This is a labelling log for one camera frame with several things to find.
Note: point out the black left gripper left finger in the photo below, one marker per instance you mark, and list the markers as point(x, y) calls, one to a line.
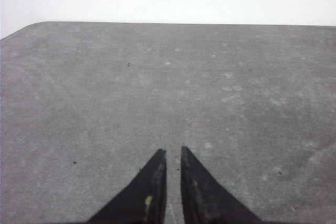
point(144, 198)

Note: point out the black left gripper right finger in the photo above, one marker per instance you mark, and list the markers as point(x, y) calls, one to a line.
point(204, 200)

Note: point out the grey felt table mat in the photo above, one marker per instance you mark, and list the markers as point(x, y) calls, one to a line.
point(85, 105)

